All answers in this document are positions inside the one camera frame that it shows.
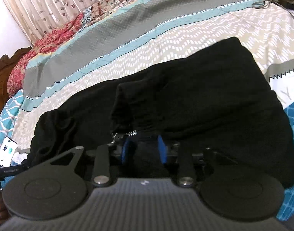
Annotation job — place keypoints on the black pants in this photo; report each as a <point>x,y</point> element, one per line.
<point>217,98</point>

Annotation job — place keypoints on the red floral quilt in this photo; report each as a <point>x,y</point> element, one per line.
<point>49,43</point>

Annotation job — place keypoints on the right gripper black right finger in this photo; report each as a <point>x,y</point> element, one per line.
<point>227,188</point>

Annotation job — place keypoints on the carved wooden headboard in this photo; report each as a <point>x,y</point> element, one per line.
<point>6,66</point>

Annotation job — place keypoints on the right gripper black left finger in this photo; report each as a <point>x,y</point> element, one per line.
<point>53,189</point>

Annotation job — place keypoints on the patterned bed sheet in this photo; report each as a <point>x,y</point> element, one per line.
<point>144,33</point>

